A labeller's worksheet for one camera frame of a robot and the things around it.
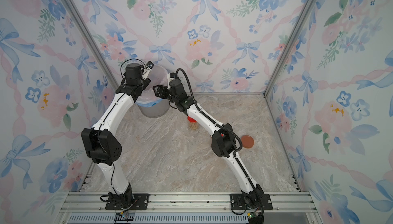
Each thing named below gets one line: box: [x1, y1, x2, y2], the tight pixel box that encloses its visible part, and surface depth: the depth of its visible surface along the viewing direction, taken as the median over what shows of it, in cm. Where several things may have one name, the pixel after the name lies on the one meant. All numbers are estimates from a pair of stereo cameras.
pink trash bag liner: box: [135, 64, 169, 108], surface depth 90 cm
